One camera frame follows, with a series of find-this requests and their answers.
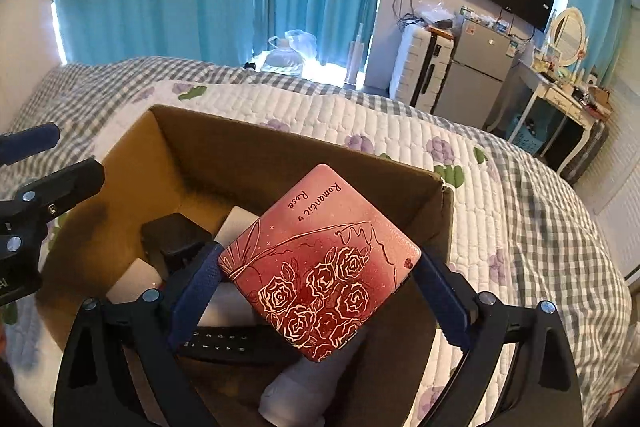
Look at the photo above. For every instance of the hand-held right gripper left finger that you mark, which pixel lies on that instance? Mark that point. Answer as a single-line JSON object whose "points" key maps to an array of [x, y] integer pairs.
{"points": [[197, 292]]}

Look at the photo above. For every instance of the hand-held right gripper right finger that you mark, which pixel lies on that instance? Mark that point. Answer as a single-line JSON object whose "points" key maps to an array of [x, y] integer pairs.
{"points": [[445, 302]]}

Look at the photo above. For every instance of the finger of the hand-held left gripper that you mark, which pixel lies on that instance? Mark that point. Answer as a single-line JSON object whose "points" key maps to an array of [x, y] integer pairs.
{"points": [[30, 141], [65, 184]]}

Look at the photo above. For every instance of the black case with white label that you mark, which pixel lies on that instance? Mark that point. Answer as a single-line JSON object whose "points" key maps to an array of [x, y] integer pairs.
{"points": [[175, 234]]}

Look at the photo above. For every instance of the black remote control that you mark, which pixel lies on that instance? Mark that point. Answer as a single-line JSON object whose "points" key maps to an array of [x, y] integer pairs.
{"points": [[235, 347]]}

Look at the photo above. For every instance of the red rose-print tin box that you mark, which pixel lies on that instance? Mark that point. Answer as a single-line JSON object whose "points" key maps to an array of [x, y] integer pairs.
{"points": [[320, 267]]}

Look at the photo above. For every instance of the brown cardboard box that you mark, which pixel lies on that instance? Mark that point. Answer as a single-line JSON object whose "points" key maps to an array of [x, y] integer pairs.
{"points": [[240, 162]]}

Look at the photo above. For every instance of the small white box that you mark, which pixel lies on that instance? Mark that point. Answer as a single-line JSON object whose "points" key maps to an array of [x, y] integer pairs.
{"points": [[235, 223]]}

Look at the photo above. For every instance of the grey checked blanket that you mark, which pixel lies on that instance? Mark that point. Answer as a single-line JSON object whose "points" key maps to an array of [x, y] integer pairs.
{"points": [[550, 217]]}

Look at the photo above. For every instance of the blue basket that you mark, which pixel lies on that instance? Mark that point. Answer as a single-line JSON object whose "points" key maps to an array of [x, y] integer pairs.
{"points": [[525, 134]]}

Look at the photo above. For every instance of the white floral quilt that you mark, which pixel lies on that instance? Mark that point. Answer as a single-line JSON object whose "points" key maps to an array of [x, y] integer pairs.
{"points": [[350, 122]]}

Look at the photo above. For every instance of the dark suitcase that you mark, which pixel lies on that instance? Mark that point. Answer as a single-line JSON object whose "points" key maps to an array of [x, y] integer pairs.
{"points": [[590, 152]]}

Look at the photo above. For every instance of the white vanity table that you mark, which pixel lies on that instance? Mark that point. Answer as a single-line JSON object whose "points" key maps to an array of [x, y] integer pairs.
{"points": [[555, 107]]}

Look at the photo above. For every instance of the silver small fridge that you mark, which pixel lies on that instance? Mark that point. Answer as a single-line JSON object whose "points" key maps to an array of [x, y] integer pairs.
{"points": [[475, 77]]}

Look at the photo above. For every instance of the white wardrobe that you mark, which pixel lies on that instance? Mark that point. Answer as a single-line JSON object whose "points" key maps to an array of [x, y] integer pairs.
{"points": [[622, 157]]}

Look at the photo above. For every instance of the white suitcase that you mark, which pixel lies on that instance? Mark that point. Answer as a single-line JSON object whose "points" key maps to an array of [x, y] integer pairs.
{"points": [[417, 67]]}

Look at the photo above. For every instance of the white upright stick tool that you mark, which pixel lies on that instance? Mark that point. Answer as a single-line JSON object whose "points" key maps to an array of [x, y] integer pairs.
{"points": [[356, 57]]}

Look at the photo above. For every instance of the white plastic bag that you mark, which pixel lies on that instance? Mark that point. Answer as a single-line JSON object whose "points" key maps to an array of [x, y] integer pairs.
{"points": [[295, 49]]}

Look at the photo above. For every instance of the clear plastic bag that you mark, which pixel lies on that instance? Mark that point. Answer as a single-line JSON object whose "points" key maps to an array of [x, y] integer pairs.
{"points": [[437, 13]]}

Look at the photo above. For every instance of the oval white mirror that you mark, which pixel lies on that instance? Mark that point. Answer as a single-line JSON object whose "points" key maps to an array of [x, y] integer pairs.
{"points": [[567, 34]]}

